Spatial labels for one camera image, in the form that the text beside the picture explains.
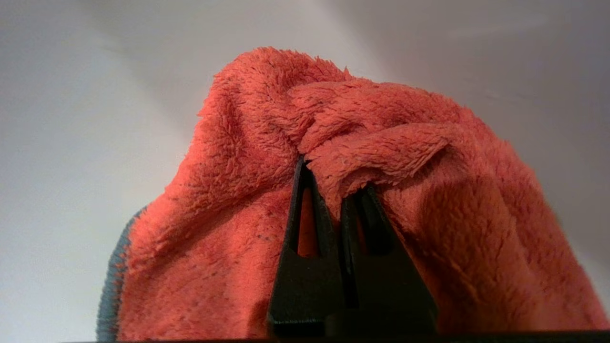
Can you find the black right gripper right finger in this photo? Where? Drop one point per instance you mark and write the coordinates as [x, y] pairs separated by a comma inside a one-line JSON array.
[[391, 295]]

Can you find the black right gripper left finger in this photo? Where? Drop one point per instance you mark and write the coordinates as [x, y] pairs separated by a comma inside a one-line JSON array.
[[307, 286]]

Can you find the orange microfibre cleaning cloth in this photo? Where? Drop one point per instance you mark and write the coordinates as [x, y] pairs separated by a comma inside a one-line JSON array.
[[476, 214]]

